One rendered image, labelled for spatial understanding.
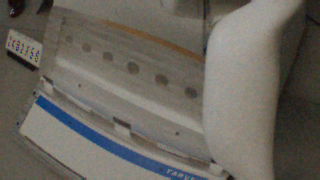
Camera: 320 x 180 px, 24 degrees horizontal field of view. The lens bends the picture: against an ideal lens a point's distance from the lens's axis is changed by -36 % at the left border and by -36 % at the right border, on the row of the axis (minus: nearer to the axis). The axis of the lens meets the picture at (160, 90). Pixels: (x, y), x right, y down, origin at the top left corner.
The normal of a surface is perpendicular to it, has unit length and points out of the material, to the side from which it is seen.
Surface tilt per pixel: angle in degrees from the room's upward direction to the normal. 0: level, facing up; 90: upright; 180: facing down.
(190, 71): 76
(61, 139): 0
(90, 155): 0
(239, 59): 54
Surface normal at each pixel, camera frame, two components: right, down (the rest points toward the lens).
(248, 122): 0.05, 0.27
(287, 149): 0.04, -0.66
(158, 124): -0.47, 0.47
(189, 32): -0.49, 0.64
